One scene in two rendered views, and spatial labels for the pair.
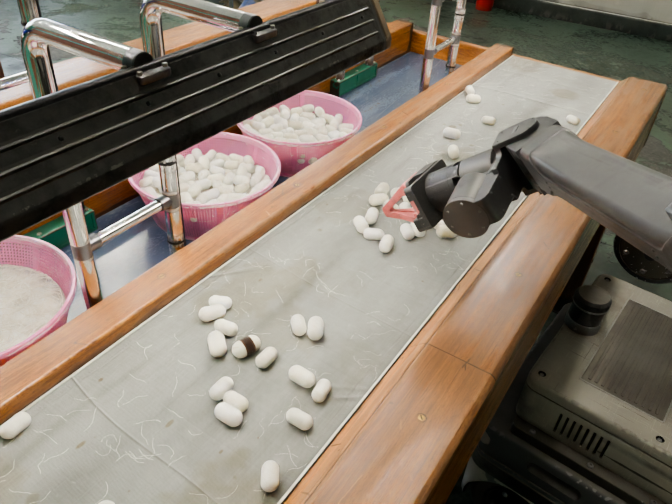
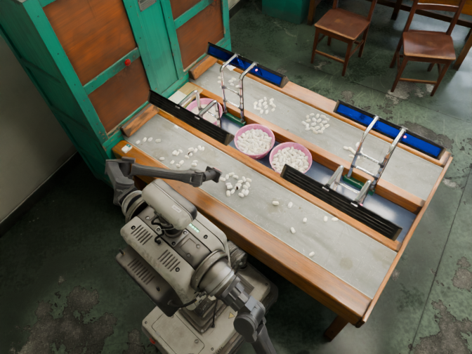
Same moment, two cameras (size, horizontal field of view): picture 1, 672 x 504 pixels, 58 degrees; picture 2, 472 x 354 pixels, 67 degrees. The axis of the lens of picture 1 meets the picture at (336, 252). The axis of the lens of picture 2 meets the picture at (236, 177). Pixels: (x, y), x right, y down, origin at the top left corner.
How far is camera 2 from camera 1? 212 cm
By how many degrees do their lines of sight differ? 65
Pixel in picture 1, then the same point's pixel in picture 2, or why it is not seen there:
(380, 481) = not seen: hidden behind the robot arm
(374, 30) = (222, 139)
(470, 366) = (178, 187)
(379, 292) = not seen: hidden behind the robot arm
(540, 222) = (229, 215)
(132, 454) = (170, 142)
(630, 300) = (254, 287)
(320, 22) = (209, 126)
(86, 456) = (170, 137)
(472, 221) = not seen: hidden behind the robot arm
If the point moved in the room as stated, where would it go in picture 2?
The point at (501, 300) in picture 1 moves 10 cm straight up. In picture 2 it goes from (197, 197) to (194, 188)
